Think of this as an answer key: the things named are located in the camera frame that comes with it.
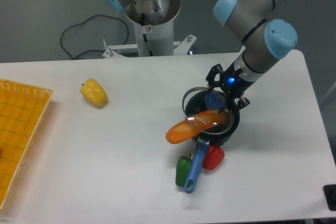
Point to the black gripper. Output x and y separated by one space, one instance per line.
233 85

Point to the glass lid with blue knob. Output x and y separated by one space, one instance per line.
196 100

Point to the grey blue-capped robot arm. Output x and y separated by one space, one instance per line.
265 42

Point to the orange toy baguette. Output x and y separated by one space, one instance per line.
183 130

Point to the red toy bell pepper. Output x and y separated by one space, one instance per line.
213 158

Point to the green toy bell pepper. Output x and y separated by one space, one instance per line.
182 169

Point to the yellow toy bell pepper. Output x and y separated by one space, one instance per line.
94 93

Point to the black object at table edge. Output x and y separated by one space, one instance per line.
330 192

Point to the yellow plastic basket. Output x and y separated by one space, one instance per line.
22 108

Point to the dark pot with blue handle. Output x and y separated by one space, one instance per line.
203 141

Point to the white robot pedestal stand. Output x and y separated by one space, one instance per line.
153 23

